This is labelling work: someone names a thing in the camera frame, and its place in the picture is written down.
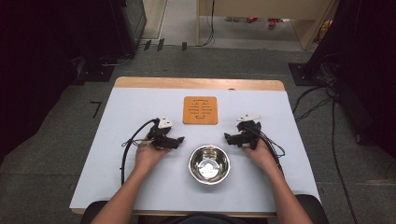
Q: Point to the person's right hand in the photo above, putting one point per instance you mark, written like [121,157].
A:
[261,157]

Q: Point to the person's dark clothing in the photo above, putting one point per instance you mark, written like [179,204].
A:
[205,219]

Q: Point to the dark glass cabinet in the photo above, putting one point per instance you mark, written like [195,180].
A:
[134,21]

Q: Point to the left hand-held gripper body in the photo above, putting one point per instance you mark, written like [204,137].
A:
[158,133]

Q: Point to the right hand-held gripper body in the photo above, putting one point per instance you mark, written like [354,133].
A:
[249,133]

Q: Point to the person's left hand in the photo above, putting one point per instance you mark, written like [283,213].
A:
[148,157]

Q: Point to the stainless steel bowl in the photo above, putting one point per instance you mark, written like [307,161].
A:
[209,165]

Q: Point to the light wooden desk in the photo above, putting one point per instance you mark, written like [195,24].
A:
[264,7]

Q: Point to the square wooden trivet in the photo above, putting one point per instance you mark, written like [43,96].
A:
[200,110]

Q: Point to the red object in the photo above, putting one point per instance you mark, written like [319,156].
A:
[274,22]

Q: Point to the black stand base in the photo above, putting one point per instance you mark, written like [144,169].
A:
[96,73]
[302,74]

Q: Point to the dark curtain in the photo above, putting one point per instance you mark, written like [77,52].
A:
[367,62]
[37,62]

